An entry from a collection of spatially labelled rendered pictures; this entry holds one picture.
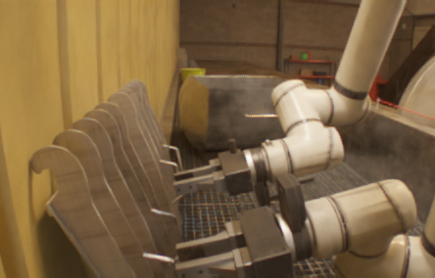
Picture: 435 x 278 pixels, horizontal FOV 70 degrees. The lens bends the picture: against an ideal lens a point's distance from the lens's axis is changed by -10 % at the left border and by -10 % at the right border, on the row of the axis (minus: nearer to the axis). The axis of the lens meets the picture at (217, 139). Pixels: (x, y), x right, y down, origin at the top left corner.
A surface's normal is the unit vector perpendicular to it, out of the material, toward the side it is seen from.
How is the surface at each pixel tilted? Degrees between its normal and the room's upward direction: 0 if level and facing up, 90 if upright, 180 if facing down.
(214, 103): 90
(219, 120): 90
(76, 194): 90
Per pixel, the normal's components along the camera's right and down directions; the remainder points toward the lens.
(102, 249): 0.10, 0.27
